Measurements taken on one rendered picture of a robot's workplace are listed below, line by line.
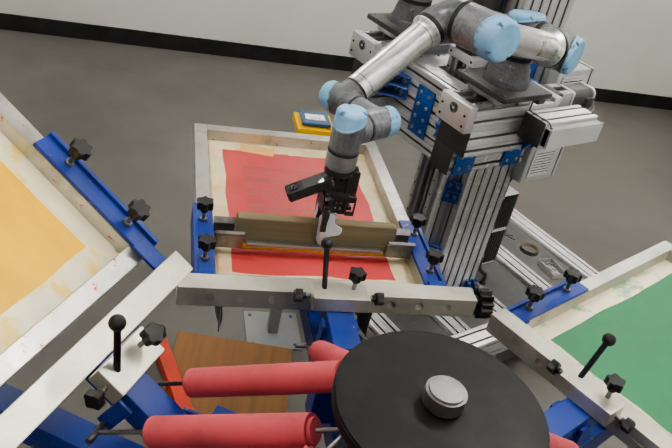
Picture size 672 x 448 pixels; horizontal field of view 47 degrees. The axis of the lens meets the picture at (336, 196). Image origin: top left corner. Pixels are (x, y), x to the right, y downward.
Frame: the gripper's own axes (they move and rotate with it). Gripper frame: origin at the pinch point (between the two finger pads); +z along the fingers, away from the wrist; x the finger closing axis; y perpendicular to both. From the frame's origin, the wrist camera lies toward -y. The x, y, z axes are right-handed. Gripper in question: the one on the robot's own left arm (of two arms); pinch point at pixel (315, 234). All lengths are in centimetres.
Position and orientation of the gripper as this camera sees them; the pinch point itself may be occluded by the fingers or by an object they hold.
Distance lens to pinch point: 193.3
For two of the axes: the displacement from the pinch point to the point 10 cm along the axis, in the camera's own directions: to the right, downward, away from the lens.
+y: 9.7, 0.8, 2.4
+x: -1.7, -5.4, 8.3
